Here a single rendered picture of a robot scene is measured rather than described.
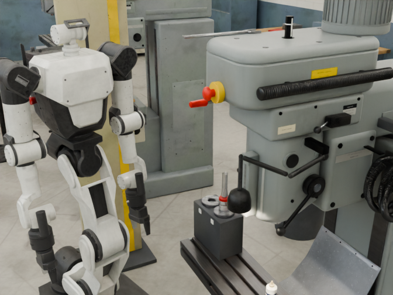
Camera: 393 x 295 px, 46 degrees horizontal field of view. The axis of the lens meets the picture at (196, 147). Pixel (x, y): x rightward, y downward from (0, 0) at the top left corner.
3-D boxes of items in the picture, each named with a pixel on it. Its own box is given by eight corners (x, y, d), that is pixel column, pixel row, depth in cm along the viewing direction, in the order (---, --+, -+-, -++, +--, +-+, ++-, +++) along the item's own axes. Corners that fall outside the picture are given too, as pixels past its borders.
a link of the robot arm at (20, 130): (2, 158, 171) (-8, 100, 162) (35, 150, 178) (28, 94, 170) (13, 170, 163) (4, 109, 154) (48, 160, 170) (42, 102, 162)
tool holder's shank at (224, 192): (220, 195, 195) (220, 171, 190) (227, 195, 195) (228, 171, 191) (221, 199, 192) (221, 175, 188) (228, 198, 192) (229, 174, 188)
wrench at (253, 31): (186, 39, 130) (186, 36, 129) (181, 37, 133) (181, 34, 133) (261, 33, 139) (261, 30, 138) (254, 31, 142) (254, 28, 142)
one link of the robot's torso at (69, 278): (62, 292, 221) (59, 270, 216) (99, 274, 233) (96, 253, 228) (85, 316, 207) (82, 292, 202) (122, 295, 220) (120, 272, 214)
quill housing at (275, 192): (271, 235, 143) (277, 140, 130) (236, 205, 160) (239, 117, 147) (319, 220, 150) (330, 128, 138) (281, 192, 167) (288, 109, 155)
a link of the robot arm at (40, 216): (26, 237, 178) (19, 209, 176) (52, 227, 184) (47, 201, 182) (35, 245, 169) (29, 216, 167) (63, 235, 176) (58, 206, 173)
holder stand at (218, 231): (219, 261, 197) (220, 220, 189) (193, 235, 214) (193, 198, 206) (242, 252, 202) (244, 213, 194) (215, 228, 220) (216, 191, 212)
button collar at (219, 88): (219, 106, 126) (219, 85, 124) (208, 100, 131) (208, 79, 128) (225, 105, 127) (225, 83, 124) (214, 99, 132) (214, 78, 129)
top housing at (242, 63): (244, 116, 118) (247, 54, 112) (199, 90, 140) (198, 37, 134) (379, 91, 137) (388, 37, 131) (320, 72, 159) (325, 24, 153)
